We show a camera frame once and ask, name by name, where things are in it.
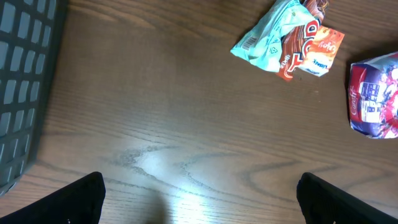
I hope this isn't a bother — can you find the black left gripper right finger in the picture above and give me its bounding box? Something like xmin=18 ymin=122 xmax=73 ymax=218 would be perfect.
xmin=297 ymin=172 xmax=397 ymax=224

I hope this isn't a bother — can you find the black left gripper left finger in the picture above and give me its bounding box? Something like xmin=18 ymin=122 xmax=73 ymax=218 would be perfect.
xmin=1 ymin=172 xmax=106 ymax=224

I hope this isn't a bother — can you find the purple pantyliner pack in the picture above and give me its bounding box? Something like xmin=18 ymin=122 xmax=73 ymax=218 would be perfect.
xmin=348 ymin=52 xmax=397 ymax=139

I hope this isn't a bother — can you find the brown orange chocolate bar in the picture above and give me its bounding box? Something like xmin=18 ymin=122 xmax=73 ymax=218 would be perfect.
xmin=277 ymin=0 xmax=330 ymax=81

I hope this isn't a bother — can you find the mint green wipes pack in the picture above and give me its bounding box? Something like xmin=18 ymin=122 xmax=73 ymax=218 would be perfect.
xmin=231 ymin=0 xmax=314 ymax=72

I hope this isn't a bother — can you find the grey plastic basket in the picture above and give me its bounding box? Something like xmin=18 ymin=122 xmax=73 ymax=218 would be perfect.
xmin=1 ymin=0 xmax=68 ymax=195

